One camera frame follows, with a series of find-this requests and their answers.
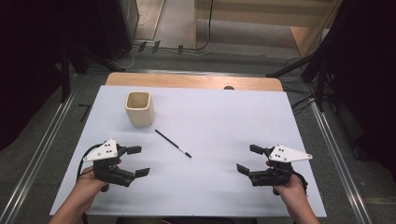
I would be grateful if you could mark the dark round table grommet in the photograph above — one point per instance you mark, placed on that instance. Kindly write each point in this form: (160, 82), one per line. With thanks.
(229, 88)

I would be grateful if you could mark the light wooden furniture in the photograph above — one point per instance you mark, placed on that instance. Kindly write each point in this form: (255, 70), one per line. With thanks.
(267, 12)

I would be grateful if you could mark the person's right hand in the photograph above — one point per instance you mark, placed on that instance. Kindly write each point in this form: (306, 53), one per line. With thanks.
(292, 189)

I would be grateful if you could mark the black pen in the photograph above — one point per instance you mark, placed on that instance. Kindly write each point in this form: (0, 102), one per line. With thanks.
(170, 141)

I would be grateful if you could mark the beige square pen holder cup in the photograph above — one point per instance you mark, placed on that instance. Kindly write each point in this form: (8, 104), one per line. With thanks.
(140, 116)

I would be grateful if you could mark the black stand leg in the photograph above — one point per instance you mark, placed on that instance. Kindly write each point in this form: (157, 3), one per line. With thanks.
(320, 81)
(65, 77)

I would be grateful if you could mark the aluminium floor rail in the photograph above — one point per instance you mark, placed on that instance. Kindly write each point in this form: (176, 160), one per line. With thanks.
(34, 155)
(339, 161)

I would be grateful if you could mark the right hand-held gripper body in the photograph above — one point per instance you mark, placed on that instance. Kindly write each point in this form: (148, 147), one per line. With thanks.
(275, 174)

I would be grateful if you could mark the black cabinet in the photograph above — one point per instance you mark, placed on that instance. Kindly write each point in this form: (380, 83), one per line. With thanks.
(120, 25)

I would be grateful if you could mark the dark curtain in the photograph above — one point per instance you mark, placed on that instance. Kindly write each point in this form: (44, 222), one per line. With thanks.
(28, 62)
(370, 77)

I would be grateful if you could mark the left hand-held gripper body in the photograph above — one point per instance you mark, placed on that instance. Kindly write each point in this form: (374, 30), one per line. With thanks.
(107, 169)

